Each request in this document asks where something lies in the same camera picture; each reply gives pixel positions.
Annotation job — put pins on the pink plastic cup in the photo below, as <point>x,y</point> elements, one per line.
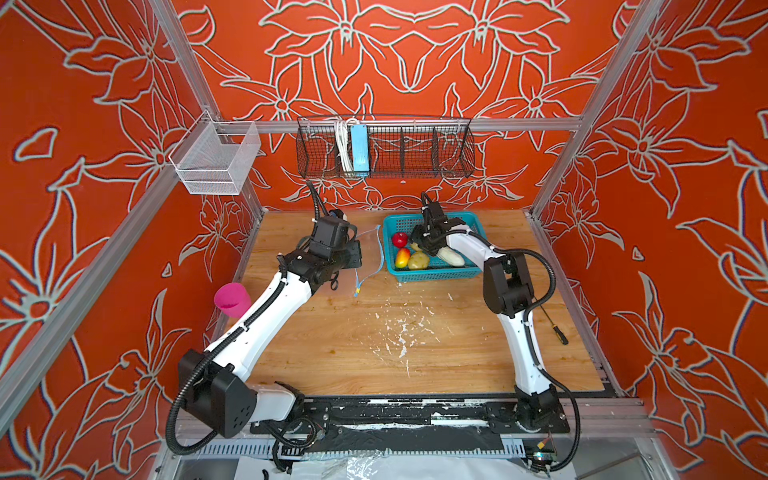
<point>233,300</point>

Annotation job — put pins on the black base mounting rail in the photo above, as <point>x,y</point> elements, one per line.
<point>496,413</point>

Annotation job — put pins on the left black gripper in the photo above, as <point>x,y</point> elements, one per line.
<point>353,247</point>

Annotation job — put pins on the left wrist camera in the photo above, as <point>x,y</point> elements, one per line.
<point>331,233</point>

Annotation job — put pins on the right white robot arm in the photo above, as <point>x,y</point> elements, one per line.
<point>515,282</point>

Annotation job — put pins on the black screwdriver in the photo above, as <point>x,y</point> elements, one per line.
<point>562,338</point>

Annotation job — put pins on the black wire wall basket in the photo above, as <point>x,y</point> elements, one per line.
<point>400,147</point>

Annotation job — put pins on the clear plastic wall bin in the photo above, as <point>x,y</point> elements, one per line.
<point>212,159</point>

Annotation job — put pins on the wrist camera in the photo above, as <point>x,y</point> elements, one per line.
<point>433,210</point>
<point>331,233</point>

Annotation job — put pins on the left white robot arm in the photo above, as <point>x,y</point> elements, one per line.
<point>214,398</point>

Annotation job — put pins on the teal plastic basket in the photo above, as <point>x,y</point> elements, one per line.
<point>437,270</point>

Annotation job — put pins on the red apple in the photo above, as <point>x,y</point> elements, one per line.
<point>400,240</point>

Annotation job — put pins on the yellow potato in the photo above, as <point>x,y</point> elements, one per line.
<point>418,261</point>

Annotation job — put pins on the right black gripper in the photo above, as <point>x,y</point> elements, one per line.
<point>415,235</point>

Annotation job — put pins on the clear zip top bag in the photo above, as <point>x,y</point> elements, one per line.
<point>351,281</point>

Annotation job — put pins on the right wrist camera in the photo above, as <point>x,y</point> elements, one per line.
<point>433,210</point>

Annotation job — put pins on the red yellow mango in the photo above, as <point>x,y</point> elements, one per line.
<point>402,258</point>

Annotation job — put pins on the light blue box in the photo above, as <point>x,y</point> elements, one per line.
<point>360,149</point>

